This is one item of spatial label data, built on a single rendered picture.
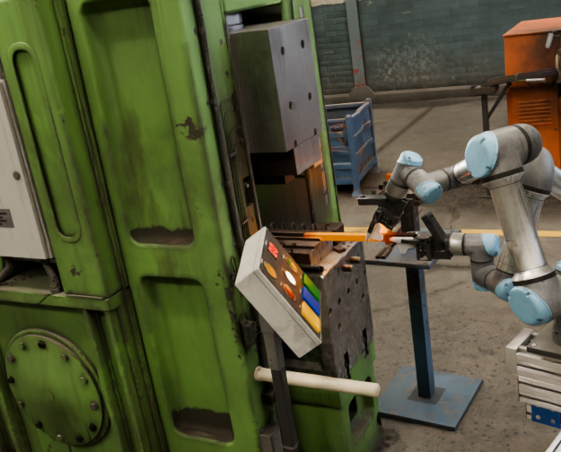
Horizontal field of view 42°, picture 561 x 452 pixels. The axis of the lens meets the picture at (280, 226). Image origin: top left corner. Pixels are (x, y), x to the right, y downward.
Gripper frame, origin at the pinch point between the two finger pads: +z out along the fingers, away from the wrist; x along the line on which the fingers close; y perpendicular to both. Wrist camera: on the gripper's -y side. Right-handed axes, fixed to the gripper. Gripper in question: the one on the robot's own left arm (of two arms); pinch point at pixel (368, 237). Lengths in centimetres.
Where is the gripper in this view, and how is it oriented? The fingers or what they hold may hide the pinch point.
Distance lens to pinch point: 257.9
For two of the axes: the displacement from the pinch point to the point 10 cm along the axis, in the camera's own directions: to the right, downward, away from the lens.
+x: 4.5, -3.6, 8.2
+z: -3.0, 8.0, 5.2
